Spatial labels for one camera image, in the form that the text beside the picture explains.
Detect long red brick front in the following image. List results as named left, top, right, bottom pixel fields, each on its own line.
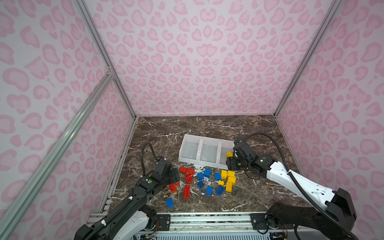
left=183, top=185, right=191, bottom=199

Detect long yellow brick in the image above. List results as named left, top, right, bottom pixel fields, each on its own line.
left=226, top=182, right=233, bottom=193

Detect small blue brick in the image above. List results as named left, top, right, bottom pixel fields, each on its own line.
left=197, top=182, right=205, bottom=190

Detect blue studded brick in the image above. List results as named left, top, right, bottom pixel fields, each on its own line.
left=216, top=186, right=225, bottom=196

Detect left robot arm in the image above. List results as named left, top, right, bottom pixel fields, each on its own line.
left=74, top=160, right=180, bottom=240

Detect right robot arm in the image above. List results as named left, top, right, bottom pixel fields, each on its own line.
left=226, top=141, right=357, bottom=240

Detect red square brick rear left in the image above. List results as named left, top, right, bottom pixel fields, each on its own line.
left=179, top=167, right=188, bottom=174

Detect red square brick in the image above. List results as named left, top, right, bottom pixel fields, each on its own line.
left=179, top=167, right=188, bottom=174
left=187, top=168, right=195, bottom=176

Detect white right bin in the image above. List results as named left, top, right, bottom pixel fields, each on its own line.
left=215, top=139, right=238, bottom=170

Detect white bin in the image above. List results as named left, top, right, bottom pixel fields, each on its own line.
left=215, top=139, right=238, bottom=170
left=179, top=134, right=203, bottom=164
left=198, top=137, right=221, bottom=168

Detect red square brick rear right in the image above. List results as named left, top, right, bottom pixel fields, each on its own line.
left=187, top=168, right=195, bottom=176

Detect lone blue brick front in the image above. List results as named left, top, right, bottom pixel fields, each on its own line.
left=166, top=198, right=174, bottom=209

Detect white left bin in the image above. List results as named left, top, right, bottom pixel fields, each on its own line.
left=179, top=134, right=203, bottom=164

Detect blue brick beside yellow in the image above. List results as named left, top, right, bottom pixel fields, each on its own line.
left=214, top=173, right=221, bottom=181

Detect white middle bin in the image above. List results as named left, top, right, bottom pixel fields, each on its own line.
left=198, top=137, right=221, bottom=168

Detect blue brick rear tall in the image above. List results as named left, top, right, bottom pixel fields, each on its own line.
left=204, top=169, right=211, bottom=179

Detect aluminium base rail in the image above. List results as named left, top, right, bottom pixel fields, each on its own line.
left=80, top=211, right=289, bottom=240

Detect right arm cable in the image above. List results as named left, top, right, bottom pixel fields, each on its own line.
left=243, top=132, right=359, bottom=240

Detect diagonal aluminium frame bar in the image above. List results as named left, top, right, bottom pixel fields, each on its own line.
left=1, top=72, right=114, bottom=240

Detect right corner frame post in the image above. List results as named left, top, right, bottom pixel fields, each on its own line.
left=274, top=0, right=344, bottom=119

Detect corner frame post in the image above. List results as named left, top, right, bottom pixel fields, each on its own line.
left=73, top=0, right=137, bottom=120
left=274, top=0, right=344, bottom=119

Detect left corner frame post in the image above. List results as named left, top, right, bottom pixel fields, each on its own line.
left=73, top=0, right=137, bottom=120

